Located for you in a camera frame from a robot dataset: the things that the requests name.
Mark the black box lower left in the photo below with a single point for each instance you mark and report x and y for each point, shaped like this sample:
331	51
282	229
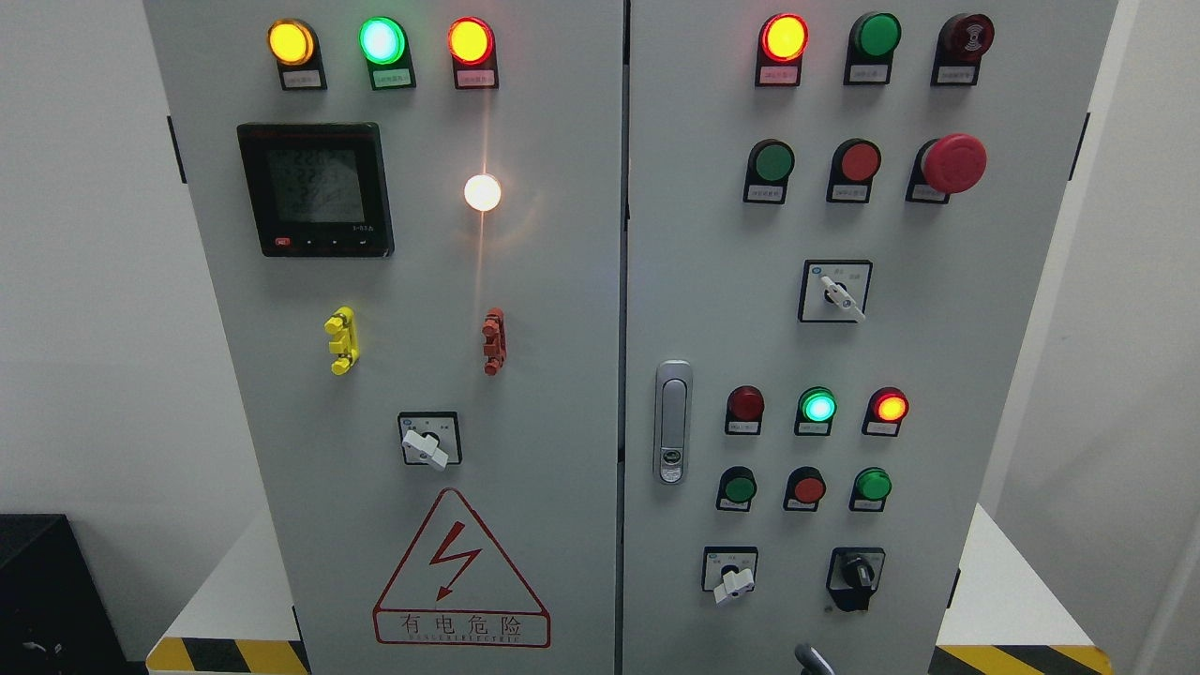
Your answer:
52	619

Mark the dark red indicator lamp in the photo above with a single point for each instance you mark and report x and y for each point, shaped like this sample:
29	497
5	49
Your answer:
744	411

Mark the right grey cabinet door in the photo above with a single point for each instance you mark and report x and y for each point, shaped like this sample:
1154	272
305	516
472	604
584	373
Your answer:
715	281

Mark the red lit lamp top right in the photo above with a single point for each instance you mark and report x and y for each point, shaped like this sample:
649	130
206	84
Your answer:
780	47

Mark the green indicator lamp top left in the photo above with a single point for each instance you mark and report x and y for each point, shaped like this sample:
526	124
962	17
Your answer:
387	51

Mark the orange lit lamp lower right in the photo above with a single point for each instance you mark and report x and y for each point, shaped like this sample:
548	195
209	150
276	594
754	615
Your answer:
885	412

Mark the yellow terminal connector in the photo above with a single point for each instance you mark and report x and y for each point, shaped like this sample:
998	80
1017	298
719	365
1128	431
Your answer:
341	328

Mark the left grey cabinet door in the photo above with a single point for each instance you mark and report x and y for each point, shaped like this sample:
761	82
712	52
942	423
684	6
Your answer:
539	439

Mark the green lit lamp lower right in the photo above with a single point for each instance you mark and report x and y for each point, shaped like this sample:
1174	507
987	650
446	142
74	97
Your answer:
816	409

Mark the grey cabinet door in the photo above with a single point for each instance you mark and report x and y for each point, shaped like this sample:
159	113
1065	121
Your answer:
539	439
715	281

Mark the lower white selector switch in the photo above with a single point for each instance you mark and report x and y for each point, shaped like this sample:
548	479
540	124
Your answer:
728	572

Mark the red emergency stop mushroom button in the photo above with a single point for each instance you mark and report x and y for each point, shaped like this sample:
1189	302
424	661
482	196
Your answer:
946	166

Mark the red electric hazard warning sticker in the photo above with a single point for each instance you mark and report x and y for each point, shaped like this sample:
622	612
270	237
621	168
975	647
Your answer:
456	586

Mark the silver door lock handle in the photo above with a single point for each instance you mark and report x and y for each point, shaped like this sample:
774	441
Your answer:
673	385

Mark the black digital power meter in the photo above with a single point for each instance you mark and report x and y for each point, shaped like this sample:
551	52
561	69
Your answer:
318	190

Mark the lower right green push button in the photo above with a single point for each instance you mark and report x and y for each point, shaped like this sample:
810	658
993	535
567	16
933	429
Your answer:
870	490

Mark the dark red buzzer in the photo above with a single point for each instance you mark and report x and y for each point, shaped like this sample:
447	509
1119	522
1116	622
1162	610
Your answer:
960	46

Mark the white lit indicator lamp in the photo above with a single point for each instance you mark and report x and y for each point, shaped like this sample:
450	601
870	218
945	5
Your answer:
482	192

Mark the green start push button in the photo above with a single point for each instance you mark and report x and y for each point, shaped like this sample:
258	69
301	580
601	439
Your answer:
769	165

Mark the green lamp top right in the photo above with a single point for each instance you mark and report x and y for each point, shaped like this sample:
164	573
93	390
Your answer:
871	44

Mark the red stop push button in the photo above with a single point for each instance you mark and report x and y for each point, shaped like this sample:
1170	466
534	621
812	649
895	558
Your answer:
854	164

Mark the upper right selector switch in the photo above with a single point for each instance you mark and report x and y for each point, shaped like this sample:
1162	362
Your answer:
834	291

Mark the black knob selector switch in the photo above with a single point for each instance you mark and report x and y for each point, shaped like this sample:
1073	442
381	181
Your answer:
853	576

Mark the lower red push button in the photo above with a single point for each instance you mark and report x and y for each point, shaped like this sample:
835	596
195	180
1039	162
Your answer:
805	488

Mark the red terminal connector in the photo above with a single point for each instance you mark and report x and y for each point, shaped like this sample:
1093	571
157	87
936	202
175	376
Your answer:
494	341

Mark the yellow indicator lamp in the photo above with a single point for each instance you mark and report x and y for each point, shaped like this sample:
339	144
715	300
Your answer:
299	60

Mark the left door selector switch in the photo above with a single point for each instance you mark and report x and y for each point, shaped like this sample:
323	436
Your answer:
430	439

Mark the red indicator lamp top left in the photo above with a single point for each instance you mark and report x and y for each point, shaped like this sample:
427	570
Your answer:
472	46

